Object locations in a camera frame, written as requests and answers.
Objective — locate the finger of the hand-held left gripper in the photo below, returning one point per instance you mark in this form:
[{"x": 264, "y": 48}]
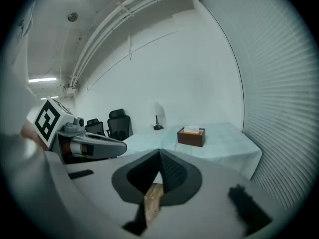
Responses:
[{"x": 109, "y": 147}]

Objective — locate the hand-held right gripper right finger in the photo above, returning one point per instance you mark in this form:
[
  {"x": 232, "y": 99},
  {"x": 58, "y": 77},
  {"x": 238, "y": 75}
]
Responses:
[{"x": 211, "y": 183}]

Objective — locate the white pipe junction box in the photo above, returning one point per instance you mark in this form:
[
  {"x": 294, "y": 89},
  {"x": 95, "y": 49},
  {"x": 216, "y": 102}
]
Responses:
[{"x": 69, "y": 90}]

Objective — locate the white window blinds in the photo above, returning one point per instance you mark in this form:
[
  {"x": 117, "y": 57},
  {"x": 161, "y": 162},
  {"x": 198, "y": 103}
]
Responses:
[{"x": 274, "y": 83}]

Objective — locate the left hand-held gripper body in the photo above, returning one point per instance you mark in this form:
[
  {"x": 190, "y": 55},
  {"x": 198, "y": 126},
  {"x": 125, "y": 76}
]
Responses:
[{"x": 47, "y": 121}]

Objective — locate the low black office chair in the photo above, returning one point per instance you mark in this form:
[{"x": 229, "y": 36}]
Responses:
[{"x": 96, "y": 127}]

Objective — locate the brown wooden tissue box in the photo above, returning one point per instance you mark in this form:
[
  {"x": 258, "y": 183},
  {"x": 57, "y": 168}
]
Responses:
[{"x": 190, "y": 141}]

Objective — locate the round ceiling smoke detector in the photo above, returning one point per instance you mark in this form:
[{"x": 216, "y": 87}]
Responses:
[{"x": 72, "y": 16}]

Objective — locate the white ceiling pipe bundle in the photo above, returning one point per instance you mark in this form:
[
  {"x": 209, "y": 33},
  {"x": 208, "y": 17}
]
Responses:
[{"x": 99, "y": 34}]

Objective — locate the floral table mat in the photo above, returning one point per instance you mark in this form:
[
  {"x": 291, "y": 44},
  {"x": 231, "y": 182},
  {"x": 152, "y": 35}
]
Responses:
[{"x": 169, "y": 139}]

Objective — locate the white shade table lamp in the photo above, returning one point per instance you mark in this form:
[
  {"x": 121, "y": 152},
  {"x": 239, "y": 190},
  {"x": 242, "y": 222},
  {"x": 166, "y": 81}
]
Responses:
[{"x": 157, "y": 108}]

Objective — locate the tall black office chair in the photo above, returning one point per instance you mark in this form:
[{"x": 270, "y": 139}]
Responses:
[{"x": 119, "y": 123}]

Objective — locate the person's left forearm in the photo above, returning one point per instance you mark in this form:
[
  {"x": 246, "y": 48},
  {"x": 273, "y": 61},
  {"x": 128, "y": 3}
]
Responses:
[{"x": 31, "y": 133}]

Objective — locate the ceiling strip light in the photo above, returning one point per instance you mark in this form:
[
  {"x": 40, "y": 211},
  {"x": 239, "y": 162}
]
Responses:
[{"x": 42, "y": 79}]

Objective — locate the light green tablecloth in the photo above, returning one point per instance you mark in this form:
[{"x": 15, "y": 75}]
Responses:
[{"x": 224, "y": 143}]

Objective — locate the orange tissue pack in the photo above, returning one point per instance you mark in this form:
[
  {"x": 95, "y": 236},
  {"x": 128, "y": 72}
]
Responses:
[{"x": 192, "y": 132}]

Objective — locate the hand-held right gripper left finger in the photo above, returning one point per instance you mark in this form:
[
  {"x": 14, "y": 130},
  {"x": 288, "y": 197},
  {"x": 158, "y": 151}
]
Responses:
[{"x": 99, "y": 183}]

